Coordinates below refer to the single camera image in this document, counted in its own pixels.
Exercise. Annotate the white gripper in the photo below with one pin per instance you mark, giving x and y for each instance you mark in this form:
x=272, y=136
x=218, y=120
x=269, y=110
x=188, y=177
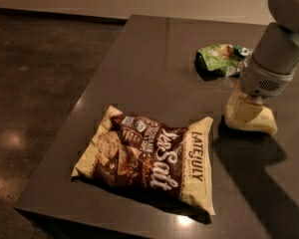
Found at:
x=260, y=79

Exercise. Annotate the yellow sponge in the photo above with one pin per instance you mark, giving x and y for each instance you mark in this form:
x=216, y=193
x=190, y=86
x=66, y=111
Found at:
x=267, y=120

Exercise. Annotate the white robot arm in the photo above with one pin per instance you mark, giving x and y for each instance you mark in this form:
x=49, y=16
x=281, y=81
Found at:
x=271, y=66

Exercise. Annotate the green chip bag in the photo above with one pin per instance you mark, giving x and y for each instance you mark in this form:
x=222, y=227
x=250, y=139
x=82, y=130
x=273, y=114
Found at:
x=223, y=60

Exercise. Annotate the brown Late July chip bag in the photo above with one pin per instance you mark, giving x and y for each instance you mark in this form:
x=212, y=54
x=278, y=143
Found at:
x=131, y=151

